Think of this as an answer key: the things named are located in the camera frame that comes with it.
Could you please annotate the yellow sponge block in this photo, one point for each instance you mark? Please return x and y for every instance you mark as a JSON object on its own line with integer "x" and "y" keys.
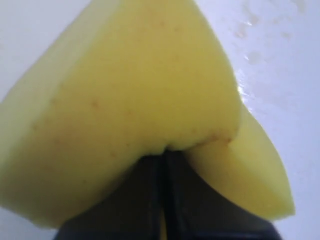
{"x": 127, "y": 79}

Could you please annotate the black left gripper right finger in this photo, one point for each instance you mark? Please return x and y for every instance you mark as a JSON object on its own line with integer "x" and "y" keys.
{"x": 194, "y": 211}

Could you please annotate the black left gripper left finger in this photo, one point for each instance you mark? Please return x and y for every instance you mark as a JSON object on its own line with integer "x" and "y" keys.
{"x": 132, "y": 212}

